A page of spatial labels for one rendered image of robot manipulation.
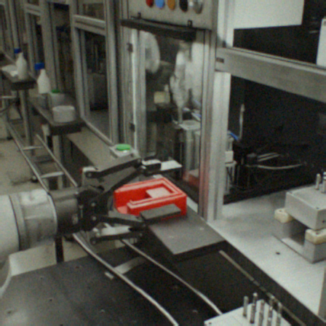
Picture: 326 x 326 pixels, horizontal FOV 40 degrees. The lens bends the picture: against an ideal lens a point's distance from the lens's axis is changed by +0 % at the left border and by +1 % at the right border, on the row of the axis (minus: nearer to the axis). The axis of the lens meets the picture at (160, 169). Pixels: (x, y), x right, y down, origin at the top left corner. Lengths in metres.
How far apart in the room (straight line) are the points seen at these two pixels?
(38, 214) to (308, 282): 0.56
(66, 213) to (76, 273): 0.67
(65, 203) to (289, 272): 0.51
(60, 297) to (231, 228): 0.50
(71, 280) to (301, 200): 0.68
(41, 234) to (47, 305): 0.58
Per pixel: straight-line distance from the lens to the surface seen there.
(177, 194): 1.14
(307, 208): 1.02
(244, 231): 1.11
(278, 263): 1.02
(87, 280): 1.34
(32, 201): 0.70
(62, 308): 1.26
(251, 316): 0.82
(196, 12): 1.04
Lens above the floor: 1.47
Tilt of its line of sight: 23 degrees down
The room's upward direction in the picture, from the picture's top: straight up
